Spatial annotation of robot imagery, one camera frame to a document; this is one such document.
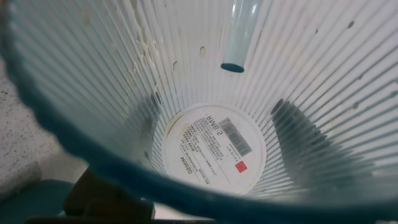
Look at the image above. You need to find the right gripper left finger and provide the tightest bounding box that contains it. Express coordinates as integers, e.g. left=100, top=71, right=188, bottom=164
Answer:
left=63, top=95, right=163, bottom=219

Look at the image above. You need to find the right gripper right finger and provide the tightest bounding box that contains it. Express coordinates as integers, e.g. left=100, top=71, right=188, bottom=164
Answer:
left=271, top=98, right=374, bottom=194

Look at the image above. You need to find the ribbed teal glass cup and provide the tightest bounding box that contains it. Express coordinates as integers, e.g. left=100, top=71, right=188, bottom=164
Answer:
left=0, top=0, right=398, bottom=224

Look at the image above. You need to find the teal plastic tray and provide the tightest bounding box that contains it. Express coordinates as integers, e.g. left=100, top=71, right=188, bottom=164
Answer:
left=0, top=179, right=76, bottom=224

